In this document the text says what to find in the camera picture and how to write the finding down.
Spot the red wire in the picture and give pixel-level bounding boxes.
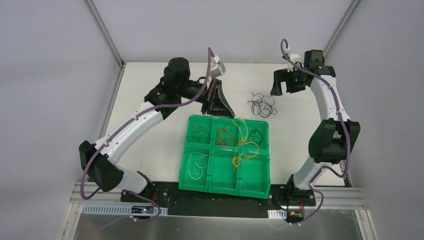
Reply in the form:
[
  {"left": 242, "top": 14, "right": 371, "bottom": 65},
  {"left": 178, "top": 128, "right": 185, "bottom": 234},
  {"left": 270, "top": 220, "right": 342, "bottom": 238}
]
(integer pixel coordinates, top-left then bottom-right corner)
[{"left": 190, "top": 122, "right": 211, "bottom": 144}]

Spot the orange wire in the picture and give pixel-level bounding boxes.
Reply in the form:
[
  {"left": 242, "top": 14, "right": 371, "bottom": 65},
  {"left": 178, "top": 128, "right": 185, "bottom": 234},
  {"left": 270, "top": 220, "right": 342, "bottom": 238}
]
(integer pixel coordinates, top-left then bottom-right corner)
[{"left": 215, "top": 123, "right": 240, "bottom": 147}]

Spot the colourful wire bundle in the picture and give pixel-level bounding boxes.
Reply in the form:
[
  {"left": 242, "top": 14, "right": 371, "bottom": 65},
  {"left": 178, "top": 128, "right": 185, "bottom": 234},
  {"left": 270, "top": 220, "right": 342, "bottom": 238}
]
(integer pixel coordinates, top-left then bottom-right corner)
[{"left": 246, "top": 92, "right": 278, "bottom": 119}]

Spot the yellow wire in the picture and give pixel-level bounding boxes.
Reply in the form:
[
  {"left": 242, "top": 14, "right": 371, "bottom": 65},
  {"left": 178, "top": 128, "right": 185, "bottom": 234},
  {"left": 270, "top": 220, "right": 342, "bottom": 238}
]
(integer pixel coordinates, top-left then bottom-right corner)
[{"left": 230, "top": 118, "right": 261, "bottom": 172}]

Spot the white wire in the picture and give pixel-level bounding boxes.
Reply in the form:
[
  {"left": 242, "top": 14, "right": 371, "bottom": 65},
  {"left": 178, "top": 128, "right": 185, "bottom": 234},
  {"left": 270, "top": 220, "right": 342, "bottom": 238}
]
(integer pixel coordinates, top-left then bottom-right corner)
[{"left": 184, "top": 152, "right": 210, "bottom": 181}]

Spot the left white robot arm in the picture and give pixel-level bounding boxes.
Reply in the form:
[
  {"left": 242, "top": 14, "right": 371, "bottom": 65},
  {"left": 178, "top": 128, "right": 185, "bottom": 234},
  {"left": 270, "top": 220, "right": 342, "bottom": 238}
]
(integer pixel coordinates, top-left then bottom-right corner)
[{"left": 78, "top": 55, "right": 236, "bottom": 203}]

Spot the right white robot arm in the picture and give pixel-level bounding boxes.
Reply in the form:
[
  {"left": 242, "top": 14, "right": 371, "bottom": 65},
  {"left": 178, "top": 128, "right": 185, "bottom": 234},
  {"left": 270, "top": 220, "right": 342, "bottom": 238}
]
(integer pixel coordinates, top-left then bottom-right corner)
[{"left": 270, "top": 47, "right": 361, "bottom": 205}]

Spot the green six-compartment tray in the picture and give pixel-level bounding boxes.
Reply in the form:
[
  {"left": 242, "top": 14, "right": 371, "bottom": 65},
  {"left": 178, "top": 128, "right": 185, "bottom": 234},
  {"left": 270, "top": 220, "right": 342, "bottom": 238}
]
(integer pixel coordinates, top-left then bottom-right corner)
[{"left": 178, "top": 115, "right": 271, "bottom": 199}]

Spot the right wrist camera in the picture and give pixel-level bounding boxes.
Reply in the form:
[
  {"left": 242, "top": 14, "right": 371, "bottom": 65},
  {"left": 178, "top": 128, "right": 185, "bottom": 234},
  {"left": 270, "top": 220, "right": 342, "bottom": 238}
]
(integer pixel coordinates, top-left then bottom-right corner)
[{"left": 286, "top": 52, "right": 302, "bottom": 72}]

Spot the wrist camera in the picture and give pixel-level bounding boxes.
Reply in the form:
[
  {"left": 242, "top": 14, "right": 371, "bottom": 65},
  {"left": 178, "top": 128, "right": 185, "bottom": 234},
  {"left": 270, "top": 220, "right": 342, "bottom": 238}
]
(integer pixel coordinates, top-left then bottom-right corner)
[
  {"left": 286, "top": 52, "right": 302, "bottom": 72},
  {"left": 209, "top": 55, "right": 226, "bottom": 79}
]

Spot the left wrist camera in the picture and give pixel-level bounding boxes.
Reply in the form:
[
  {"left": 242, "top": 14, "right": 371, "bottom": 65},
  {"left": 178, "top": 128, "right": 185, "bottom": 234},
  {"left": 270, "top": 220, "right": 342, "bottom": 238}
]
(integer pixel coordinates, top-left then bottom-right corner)
[{"left": 209, "top": 55, "right": 226, "bottom": 79}]

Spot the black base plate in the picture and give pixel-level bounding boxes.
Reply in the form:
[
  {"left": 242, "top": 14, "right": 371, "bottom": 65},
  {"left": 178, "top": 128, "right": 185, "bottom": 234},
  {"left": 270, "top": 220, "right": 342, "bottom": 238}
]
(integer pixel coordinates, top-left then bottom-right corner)
[{"left": 119, "top": 181, "right": 317, "bottom": 219}]

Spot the right white cable duct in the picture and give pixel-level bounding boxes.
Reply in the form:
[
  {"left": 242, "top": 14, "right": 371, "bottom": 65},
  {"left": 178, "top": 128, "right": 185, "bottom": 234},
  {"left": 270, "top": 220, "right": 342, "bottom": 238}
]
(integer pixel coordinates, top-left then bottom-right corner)
[{"left": 267, "top": 209, "right": 287, "bottom": 220}]

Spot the white cable duct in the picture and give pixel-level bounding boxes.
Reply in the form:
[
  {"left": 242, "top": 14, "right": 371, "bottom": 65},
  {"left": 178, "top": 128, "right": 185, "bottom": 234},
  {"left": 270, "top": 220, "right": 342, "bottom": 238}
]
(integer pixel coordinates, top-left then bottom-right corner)
[
  {"left": 81, "top": 204, "right": 159, "bottom": 217},
  {"left": 267, "top": 209, "right": 287, "bottom": 220}
]

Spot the aluminium frame rail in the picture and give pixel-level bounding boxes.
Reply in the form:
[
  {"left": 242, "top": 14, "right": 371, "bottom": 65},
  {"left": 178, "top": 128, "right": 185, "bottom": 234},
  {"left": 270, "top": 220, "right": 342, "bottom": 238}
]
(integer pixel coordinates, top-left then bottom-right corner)
[{"left": 87, "top": 181, "right": 369, "bottom": 210}]

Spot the left white cable duct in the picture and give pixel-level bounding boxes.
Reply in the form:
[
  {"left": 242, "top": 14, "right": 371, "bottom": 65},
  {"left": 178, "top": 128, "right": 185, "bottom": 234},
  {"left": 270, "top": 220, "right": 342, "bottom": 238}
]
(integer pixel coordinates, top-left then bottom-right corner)
[{"left": 81, "top": 204, "right": 159, "bottom": 217}]

